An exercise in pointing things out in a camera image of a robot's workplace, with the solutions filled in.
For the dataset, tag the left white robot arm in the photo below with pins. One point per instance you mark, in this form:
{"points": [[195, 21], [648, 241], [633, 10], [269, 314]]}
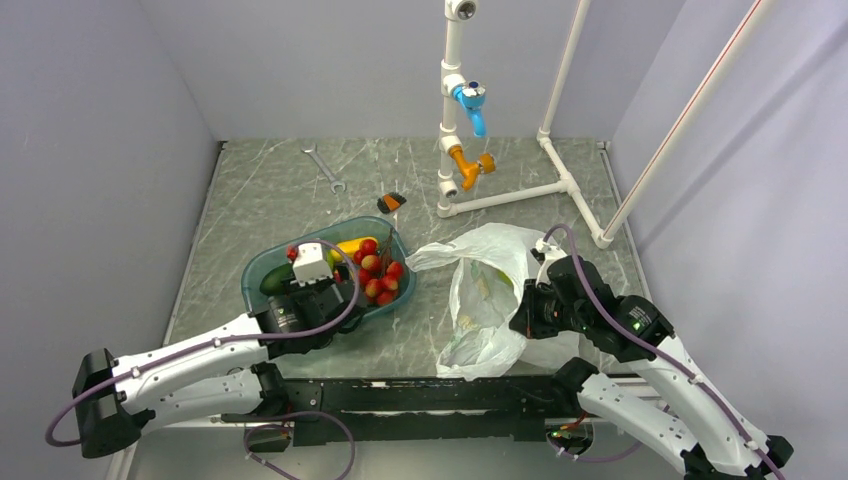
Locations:
{"points": [[228, 371]]}

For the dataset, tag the yellow fake mango upper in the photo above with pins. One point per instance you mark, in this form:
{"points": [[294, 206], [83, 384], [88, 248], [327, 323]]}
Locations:
{"points": [[350, 247]]}

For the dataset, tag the light green fake fruit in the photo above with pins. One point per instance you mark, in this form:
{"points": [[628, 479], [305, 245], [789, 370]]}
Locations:
{"points": [[504, 277]]}

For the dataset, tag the silver wrench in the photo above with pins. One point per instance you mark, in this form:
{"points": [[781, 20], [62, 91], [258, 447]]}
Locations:
{"points": [[336, 185]]}

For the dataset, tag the blue tap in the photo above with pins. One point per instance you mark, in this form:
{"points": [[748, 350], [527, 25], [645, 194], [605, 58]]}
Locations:
{"points": [[471, 96]]}

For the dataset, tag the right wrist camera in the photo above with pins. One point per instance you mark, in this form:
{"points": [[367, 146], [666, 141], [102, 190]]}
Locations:
{"points": [[545, 252]]}

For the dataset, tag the orange tap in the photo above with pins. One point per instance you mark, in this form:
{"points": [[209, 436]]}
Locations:
{"points": [[470, 171]]}

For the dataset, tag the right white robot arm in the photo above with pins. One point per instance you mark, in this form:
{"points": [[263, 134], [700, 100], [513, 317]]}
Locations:
{"points": [[700, 435]]}

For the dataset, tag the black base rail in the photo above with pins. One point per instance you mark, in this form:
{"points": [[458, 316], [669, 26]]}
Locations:
{"points": [[521, 408]]}

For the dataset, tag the white plastic bag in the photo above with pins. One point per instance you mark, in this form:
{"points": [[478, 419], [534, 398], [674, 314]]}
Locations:
{"points": [[481, 305]]}

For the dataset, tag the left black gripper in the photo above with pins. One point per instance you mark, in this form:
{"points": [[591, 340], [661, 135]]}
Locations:
{"points": [[298, 292]]}

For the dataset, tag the red fake cherry bunch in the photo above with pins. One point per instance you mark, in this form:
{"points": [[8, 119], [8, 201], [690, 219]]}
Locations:
{"points": [[380, 274]]}

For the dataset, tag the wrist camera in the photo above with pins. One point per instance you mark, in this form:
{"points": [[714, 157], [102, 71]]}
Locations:
{"points": [[545, 252], [309, 263]]}

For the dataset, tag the small orange black brush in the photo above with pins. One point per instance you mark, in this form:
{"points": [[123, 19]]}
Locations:
{"points": [[390, 202]]}

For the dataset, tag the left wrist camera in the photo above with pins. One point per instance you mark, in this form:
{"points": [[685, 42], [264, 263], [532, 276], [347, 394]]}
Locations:
{"points": [[309, 263]]}

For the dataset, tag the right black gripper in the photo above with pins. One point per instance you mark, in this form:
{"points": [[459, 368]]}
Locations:
{"points": [[526, 320]]}

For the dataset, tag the dark green fake avocado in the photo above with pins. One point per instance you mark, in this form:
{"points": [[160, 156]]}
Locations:
{"points": [[277, 281]]}

